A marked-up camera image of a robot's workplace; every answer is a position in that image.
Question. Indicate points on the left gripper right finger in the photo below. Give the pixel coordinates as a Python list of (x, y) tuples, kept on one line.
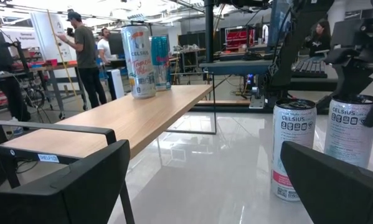
[(338, 193)]

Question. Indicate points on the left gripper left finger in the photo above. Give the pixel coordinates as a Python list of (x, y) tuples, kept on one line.
[(64, 199)]

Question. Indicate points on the white Celsius Peach Vibe can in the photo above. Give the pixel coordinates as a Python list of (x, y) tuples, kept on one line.
[(348, 133), (293, 140)]

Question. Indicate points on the white Celsius Tropical Vibe can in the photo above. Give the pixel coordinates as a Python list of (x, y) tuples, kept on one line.
[(139, 62)]

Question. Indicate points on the blue silver Red Bull can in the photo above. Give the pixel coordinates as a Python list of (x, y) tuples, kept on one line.
[(162, 62)]

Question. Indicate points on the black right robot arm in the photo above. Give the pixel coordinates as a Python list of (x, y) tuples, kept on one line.
[(298, 37)]

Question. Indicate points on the person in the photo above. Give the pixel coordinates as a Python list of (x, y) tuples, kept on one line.
[(105, 46), (86, 56), (318, 40)]

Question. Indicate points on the grey desk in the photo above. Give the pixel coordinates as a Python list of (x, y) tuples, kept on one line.
[(236, 67)]

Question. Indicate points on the white box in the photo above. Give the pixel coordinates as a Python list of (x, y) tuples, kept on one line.
[(115, 84)]

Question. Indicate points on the workbench with metal legs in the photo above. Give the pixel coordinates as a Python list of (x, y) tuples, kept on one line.
[(49, 70)]

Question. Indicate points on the thin yellow pole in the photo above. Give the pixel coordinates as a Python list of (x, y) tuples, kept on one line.
[(66, 65)]

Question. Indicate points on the blue steel column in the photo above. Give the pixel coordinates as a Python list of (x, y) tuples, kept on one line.
[(209, 31)]

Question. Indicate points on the black computer screen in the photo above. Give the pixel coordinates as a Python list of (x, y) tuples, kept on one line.
[(116, 43)]

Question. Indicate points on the wooden shelf with black frame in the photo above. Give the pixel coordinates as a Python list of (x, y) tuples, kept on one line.
[(127, 115)]

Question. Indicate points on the black aluminium table frame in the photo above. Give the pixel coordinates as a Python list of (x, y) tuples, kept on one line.
[(223, 109)]

